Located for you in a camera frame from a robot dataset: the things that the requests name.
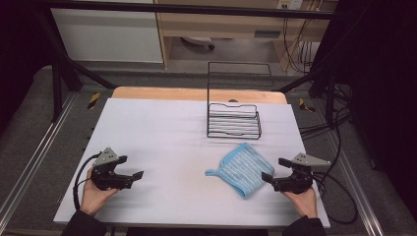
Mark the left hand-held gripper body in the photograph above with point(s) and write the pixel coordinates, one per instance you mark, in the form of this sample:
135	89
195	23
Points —
105	178

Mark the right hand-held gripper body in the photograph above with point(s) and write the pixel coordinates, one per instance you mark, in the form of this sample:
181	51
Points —
296	182

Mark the blue striped cloth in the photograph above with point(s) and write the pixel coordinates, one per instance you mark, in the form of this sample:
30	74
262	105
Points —
244	170

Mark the person's right hand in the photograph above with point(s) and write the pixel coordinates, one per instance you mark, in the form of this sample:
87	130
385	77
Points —
306	203

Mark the person's left hand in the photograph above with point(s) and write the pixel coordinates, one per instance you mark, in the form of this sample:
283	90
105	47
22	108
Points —
93	200

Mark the white table cover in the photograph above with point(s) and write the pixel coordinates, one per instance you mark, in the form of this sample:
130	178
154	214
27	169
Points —
170	141

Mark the yellow black tape marker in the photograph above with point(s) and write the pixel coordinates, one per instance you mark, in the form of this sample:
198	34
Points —
94	100
306	105

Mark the white cabinet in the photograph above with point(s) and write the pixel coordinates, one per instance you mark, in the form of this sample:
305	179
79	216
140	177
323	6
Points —
108	36

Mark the office chair base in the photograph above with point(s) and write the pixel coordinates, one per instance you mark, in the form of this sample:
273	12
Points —
200	41

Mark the wooden desk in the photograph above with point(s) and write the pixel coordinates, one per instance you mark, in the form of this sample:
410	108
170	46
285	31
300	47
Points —
229	28

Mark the aluminium rail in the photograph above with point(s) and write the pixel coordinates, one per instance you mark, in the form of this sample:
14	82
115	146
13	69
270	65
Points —
36	150
355	183

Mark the black metal frame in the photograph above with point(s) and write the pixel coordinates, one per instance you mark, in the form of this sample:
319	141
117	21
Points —
59	82

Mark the white wall socket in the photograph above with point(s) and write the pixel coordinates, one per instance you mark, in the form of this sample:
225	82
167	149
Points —
290	4

